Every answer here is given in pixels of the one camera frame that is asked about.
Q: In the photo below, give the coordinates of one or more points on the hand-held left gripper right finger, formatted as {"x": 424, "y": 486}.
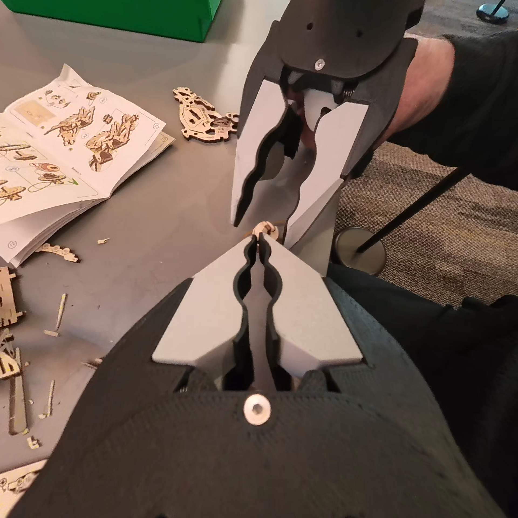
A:
{"x": 315, "y": 323}

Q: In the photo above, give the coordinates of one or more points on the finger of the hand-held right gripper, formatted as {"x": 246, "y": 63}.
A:
{"x": 255, "y": 133}
{"x": 340, "y": 137}

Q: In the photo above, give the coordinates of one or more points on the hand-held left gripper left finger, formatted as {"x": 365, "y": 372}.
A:
{"x": 198, "y": 323}

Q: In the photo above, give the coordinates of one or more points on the wooden hub disc part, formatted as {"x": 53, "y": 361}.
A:
{"x": 265, "y": 230}

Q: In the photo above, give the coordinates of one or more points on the partly built wooden model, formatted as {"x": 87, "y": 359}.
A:
{"x": 8, "y": 299}

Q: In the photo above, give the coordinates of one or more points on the person's right hand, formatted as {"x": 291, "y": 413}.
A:
{"x": 425, "y": 81}

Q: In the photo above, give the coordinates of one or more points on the flat wooden car body panel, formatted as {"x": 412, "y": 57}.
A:
{"x": 202, "y": 117}

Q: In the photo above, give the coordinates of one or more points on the black pole round base stand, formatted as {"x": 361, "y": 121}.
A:
{"x": 364, "y": 259}
{"x": 491, "y": 12}

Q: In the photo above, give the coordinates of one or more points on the thin wooden stick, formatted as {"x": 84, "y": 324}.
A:
{"x": 61, "y": 311}

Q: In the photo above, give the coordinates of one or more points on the wavy wooden strip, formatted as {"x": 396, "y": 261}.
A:
{"x": 56, "y": 253}

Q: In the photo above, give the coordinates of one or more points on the green plastic bin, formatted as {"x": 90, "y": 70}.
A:
{"x": 121, "y": 16}

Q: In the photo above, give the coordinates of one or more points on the open instruction booklet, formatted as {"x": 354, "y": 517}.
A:
{"x": 60, "y": 162}

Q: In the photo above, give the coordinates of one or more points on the long wooden wedge piece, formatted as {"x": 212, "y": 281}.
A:
{"x": 13, "y": 404}

